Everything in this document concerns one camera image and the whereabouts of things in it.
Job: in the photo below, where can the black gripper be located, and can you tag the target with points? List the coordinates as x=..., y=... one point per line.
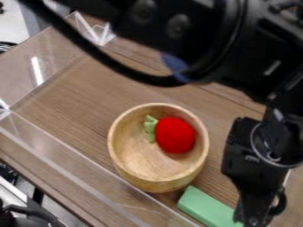
x=257, y=163

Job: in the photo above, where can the green rectangular block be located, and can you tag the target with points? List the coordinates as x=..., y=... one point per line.
x=206, y=209

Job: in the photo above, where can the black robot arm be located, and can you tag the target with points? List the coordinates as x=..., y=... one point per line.
x=242, y=43

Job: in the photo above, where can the brown wooden bowl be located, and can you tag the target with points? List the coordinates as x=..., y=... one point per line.
x=141, y=161

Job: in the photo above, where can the small light green stick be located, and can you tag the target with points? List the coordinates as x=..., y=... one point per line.
x=150, y=126

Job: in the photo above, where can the red plush ball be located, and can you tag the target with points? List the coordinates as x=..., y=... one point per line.
x=175, y=135

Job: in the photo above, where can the grey table leg post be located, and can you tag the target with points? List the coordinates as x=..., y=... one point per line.
x=35, y=23

